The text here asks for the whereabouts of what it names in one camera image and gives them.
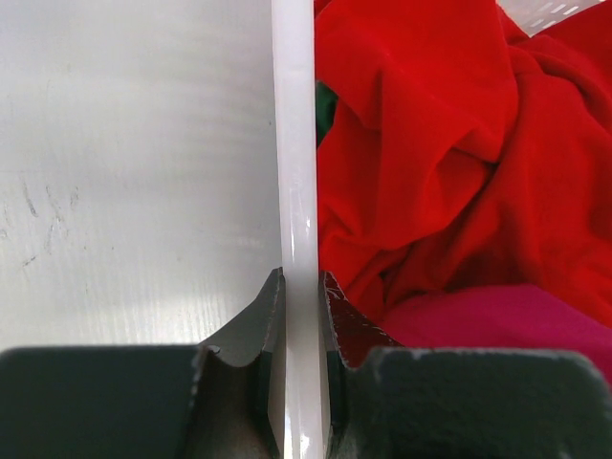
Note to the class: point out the green t shirt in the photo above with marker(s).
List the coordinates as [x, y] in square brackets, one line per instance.
[326, 103]

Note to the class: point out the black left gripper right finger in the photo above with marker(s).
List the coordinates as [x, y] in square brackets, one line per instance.
[390, 401]

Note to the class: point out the white plastic laundry basket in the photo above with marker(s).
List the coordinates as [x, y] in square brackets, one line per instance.
[296, 229]

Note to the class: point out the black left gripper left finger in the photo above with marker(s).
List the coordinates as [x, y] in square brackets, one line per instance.
[220, 398]

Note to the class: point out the red crumpled t shirt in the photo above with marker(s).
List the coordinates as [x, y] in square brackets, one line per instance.
[449, 153]

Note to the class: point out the pink t shirt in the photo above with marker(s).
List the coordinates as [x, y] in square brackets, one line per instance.
[518, 316]

